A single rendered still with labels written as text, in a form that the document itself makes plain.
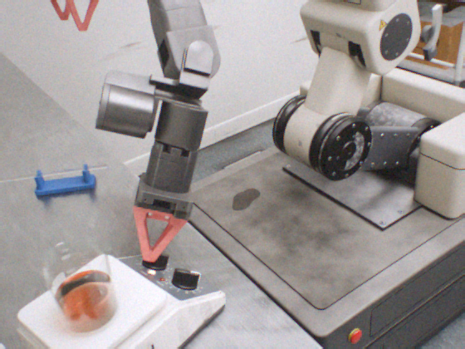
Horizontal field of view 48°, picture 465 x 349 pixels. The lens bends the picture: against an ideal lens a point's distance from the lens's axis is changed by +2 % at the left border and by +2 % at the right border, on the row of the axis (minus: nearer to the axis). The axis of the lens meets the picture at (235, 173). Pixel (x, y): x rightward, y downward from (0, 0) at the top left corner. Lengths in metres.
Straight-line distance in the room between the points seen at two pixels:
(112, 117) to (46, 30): 1.45
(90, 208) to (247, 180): 0.76
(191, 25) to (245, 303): 0.35
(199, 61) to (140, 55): 1.59
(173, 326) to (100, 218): 0.32
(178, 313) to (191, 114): 0.23
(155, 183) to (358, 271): 0.75
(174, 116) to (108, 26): 1.52
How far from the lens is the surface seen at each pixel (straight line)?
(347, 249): 1.32
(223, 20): 2.37
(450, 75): 2.60
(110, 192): 0.92
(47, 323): 0.60
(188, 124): 0.61
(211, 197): 1.52
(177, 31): 0.63
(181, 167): 0.62
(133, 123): 0.60
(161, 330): 0.59
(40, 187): 0.96
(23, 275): 0.81
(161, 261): 0.67
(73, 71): 2.10
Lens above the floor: 1.25
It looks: 33 degrees down
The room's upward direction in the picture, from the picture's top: 6 degrees counter-clockwise
